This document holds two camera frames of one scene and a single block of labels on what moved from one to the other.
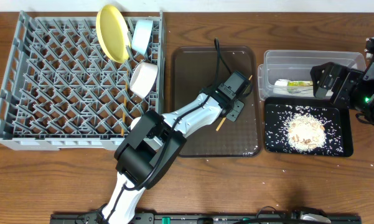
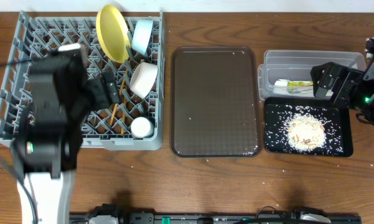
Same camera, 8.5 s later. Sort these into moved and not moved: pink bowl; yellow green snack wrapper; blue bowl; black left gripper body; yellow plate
Moved: black left gripper body
Not moved: yellow green snack wrapper; blue bowl; yellow plate; pink bowl
